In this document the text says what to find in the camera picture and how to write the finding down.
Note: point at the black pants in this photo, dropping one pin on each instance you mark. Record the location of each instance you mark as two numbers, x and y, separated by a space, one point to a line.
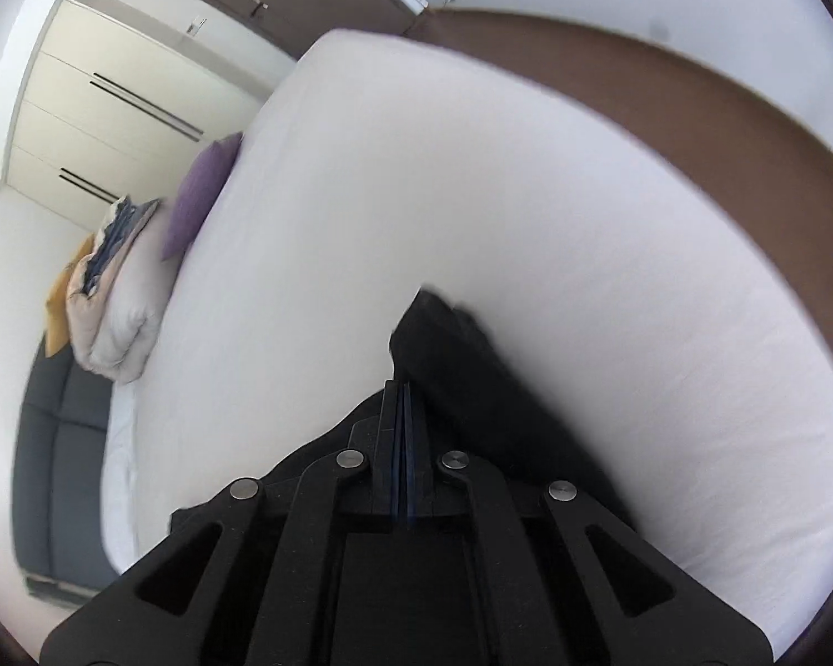
479 388

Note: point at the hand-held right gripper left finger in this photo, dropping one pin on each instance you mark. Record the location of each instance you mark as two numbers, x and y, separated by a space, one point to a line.
393 444

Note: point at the folded blue striped cloth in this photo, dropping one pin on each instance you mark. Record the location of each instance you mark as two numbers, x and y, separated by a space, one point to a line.
114 239

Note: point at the yellow cushion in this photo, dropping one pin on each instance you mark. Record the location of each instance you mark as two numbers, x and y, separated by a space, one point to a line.
62 298

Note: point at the white bed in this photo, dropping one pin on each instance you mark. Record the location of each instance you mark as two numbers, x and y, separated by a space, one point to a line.
458 222

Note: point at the purple pillow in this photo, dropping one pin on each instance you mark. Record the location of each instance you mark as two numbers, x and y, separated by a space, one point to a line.
201 194

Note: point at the brown headboard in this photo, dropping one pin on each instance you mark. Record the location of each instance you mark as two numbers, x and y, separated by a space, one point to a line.
708 97

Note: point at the dark grey sofa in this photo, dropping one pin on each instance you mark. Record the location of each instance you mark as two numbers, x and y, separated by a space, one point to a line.
62 465

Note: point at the cream wardrobe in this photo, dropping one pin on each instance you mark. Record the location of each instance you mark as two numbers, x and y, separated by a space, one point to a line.
132 104

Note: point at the folded white duvet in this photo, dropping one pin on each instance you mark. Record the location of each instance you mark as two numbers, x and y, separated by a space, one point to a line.
121 305

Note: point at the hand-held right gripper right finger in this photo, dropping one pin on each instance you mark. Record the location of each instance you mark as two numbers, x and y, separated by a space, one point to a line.
412 444

